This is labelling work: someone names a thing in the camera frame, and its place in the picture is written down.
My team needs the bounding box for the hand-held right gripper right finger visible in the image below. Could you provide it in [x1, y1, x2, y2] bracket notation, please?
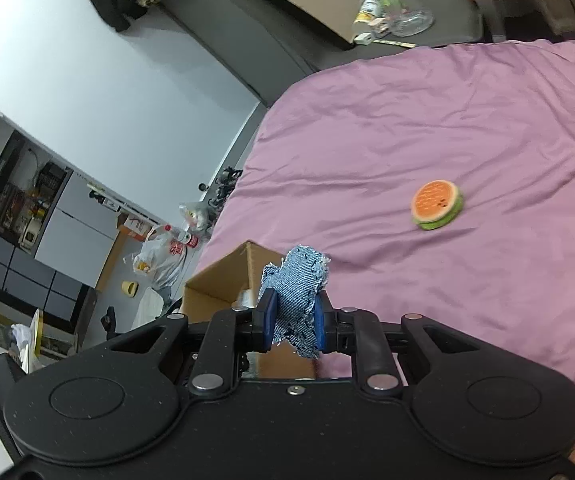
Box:
[315, 291, 488, 394]

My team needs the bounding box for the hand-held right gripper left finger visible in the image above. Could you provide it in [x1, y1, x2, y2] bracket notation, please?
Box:
[102, 287, 279, 394]

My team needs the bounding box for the blue denim cloth piece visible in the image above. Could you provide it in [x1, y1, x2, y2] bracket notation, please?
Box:
[259, 245, 331, 360]

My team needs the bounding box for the brown cardboard box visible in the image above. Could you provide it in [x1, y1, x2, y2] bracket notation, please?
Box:
[180, 241, 319, 381]

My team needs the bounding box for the pile of papers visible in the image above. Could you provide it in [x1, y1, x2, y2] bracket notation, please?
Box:
[10, 309, 43, 374]

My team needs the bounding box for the small red label bottle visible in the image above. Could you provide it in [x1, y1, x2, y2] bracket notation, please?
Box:
[165, 225, 199, 249]

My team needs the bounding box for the white cloth on floor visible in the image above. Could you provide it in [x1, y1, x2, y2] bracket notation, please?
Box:
[132, 290, 181, 331]

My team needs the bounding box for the white plastic shopping bag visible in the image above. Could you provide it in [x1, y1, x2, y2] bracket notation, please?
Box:
[132, 225, 193, 291]

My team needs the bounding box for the small clear plastic bag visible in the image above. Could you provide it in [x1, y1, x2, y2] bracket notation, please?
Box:
[178, 202, 213, 236]

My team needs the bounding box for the watermelon slice plush toy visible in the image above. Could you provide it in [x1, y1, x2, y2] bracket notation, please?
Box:
[410, 180, 465, 232]

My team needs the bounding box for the orange and white carton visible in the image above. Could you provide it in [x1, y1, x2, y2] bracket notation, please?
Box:
[118, 212, 153, 239]

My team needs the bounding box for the white and grey cabinet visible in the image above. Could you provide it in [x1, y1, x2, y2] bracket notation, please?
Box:
[0, 87, 168, 336]

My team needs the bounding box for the pink bed sheet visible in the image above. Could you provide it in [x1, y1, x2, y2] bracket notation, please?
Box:
[188, 37, 575, 446]

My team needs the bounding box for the dark grey door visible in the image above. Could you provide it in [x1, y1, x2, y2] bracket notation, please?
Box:
[160, 0, 363, 108]

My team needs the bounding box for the yellow and white tube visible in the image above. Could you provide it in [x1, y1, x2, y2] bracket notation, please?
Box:
[352, 0, 381, 26]

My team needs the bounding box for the dark grey side table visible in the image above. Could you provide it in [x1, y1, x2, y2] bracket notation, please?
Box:
[357, 0, 485, 50]

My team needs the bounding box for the black cable bundle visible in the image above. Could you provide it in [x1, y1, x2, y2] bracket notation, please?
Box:
[200, 166, 243, 206]

